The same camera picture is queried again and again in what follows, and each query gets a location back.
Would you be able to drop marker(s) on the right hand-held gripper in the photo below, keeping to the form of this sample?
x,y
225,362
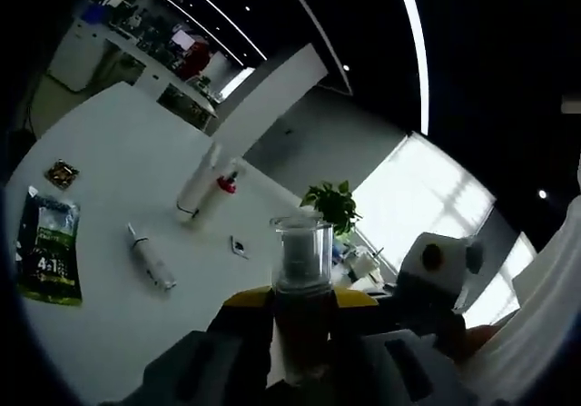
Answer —
x,y
436,283

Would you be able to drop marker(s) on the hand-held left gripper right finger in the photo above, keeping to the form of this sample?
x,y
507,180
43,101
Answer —
x,y
363,369

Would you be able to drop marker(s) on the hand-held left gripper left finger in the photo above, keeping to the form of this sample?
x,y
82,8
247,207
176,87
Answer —
x,y
236,347

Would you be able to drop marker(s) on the white skincare bottle clear cap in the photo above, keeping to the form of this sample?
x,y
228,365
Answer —
x,y
147,256

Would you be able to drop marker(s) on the red collar pump skincare bottle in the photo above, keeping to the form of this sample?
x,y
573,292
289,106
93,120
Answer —
x,y
209,206

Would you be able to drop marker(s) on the white skincare tube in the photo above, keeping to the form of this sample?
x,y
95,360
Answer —
x,y
197,185

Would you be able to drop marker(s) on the green skincare mask packet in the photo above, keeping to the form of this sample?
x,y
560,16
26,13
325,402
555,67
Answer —
x,y
50,251

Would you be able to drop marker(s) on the gold skincare sachet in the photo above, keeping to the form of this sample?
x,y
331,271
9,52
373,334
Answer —
x,y
61,174

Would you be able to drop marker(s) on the blue storage bin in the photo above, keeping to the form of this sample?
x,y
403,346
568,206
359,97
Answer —
x,y
95,16

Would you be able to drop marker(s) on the person's right hand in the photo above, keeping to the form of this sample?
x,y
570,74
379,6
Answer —
x,y
474,340

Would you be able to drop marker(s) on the bright window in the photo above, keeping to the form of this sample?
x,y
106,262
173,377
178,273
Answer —
x,y
422,188

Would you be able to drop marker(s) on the person's white shirt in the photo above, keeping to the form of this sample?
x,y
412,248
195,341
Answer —
x,y
535,324

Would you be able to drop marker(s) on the potted green plant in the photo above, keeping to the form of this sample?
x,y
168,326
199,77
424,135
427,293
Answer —
x,y
331,204

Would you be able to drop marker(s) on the background computer monitor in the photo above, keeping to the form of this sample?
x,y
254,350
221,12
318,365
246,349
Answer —
x,y
182,39

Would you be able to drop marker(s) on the white office counter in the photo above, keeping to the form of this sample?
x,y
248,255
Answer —
x,y
86,61

